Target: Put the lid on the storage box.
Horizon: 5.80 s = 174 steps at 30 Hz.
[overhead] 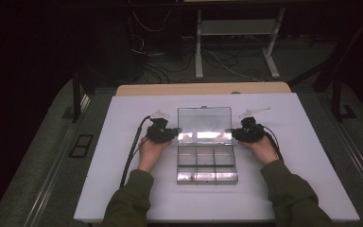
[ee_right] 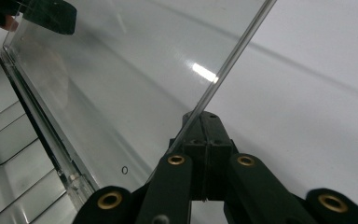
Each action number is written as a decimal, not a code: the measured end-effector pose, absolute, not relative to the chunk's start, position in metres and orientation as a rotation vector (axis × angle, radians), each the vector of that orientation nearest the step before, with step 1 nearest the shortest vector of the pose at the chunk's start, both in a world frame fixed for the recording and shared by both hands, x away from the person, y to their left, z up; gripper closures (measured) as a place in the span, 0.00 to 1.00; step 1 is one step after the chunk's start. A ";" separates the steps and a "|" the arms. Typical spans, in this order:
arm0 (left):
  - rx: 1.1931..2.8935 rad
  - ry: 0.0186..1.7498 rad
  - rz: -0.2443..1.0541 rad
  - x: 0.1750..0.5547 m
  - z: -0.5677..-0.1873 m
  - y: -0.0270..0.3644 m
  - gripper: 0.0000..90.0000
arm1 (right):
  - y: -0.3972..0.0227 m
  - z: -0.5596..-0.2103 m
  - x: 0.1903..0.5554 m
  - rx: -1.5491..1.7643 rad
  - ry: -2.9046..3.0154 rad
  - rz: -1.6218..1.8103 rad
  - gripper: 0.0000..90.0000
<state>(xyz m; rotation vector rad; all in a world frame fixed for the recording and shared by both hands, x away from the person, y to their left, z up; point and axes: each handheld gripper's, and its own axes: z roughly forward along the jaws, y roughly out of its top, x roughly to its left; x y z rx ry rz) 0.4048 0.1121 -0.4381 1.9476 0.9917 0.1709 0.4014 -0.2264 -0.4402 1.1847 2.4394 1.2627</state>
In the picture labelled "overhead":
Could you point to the aluminium floor rail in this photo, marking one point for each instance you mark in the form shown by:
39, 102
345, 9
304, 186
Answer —
56, 164
359, 156

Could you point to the black metal stand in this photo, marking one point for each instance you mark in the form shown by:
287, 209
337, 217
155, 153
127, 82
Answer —
76, 101
337, 101

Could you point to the person's left hand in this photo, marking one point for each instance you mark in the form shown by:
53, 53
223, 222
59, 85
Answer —
149, 154

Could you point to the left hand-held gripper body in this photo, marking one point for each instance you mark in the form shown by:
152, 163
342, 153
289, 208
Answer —
160, 134

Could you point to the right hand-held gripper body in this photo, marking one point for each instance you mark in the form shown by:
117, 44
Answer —
249, 133

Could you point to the white-legged desk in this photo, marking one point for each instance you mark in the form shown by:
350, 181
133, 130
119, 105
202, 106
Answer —
238, 27

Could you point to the clear plastic compartment box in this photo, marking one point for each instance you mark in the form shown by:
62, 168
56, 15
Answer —
206, 157

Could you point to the person's right hand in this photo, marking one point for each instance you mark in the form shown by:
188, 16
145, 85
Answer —
261, 151

